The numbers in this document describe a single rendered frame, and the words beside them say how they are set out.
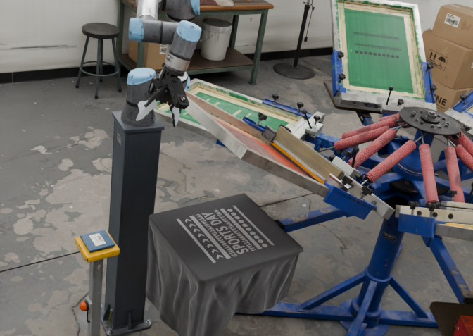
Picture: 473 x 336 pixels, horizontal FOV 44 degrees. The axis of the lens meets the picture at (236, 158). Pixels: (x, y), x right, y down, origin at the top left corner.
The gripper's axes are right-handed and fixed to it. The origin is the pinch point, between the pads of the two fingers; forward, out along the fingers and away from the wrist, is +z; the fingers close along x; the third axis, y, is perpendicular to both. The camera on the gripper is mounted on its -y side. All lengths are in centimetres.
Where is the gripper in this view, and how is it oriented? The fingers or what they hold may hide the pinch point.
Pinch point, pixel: (156, 125)
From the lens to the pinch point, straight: 199.8
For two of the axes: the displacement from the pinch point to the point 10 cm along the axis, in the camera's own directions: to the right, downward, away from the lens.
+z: -3.8, 8.7, 3.0
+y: -5.4, -4.8, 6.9
